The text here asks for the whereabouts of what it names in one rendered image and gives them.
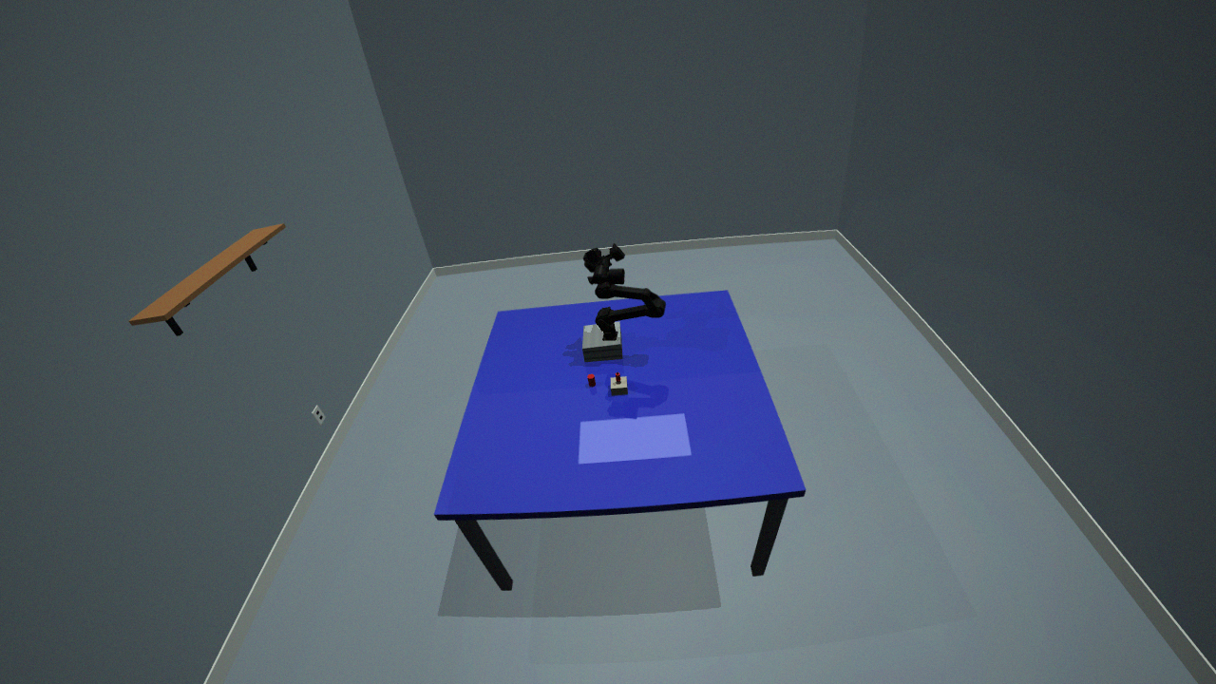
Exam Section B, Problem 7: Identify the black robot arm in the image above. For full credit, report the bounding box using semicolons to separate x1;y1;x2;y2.
582;248;666;341

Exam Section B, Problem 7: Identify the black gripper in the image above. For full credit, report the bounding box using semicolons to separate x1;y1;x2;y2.
584;243;625;273

